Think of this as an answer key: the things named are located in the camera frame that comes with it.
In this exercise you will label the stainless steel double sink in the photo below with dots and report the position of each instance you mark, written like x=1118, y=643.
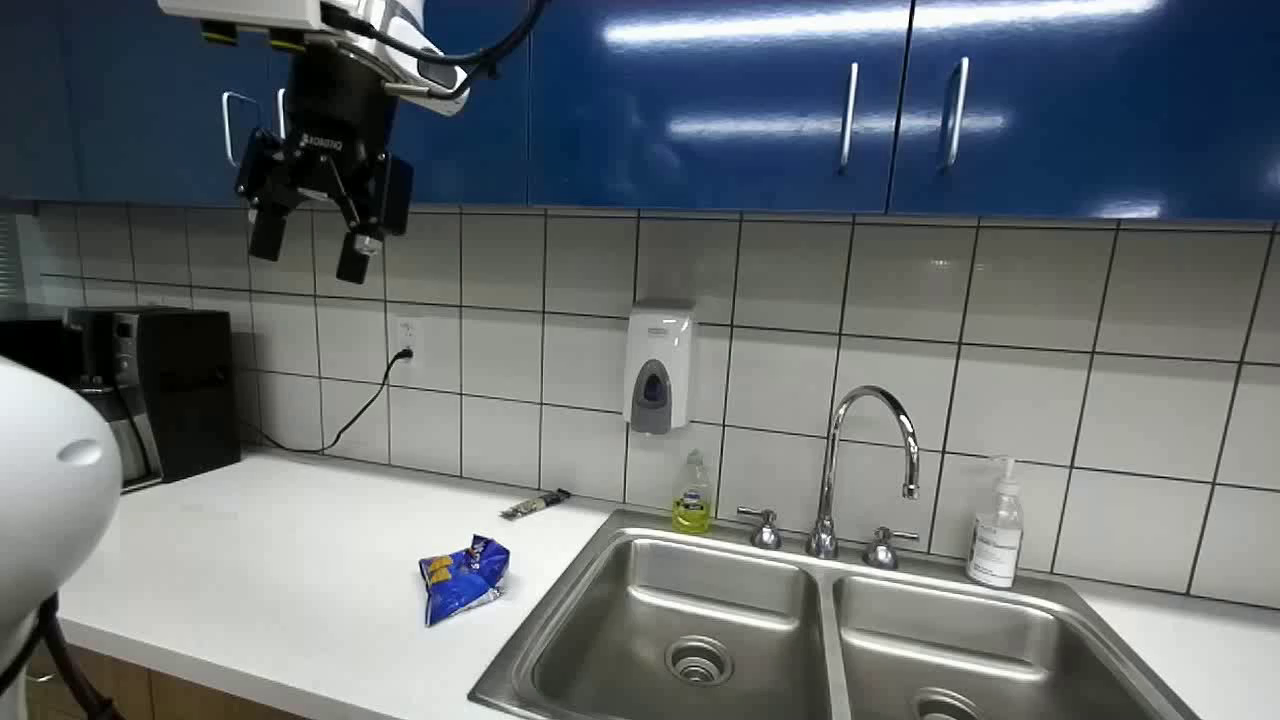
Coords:
x=624, y=601

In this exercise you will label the black countertop appliance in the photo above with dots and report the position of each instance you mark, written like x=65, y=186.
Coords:
x=184, y=387

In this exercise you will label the blue Doritos chip bag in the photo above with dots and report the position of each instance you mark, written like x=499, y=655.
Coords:
x=461, y=583

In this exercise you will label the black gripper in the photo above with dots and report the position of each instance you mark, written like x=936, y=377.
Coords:
x=335, y=122

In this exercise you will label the chrome gooseneck faucet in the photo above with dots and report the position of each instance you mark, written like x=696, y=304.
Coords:
x=820, y=507

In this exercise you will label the small dark countertop object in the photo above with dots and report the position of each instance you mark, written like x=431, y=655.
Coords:
x=539, y=507

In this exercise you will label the chrome faucet knob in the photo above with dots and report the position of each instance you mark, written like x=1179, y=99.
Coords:
x=882, y=550
x=763, y=530

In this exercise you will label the round sink drain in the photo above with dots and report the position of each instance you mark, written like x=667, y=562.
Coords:
x=946, y=704
x=702, y=663

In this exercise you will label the white wall soap dispenser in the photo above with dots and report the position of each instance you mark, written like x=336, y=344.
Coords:
x=657, y=361

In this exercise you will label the wooden base cabinet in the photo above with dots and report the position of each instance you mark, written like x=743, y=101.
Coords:
x=135, y=687

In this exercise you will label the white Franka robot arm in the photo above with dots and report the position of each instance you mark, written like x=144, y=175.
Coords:
x=54, y=493

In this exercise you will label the yellow dish soap bottle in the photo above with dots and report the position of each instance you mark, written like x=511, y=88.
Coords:
x=693, y=507

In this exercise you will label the blue cabinet door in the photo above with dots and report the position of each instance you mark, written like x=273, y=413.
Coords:
x=723, y=133
x=135, y=122
x=1135, y=104
x=495, y=133

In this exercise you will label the clear pump soap bottle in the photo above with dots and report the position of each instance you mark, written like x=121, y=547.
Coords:
x=993, y=540

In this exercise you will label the white wall outlet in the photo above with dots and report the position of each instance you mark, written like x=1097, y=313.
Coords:
x=404, y=340

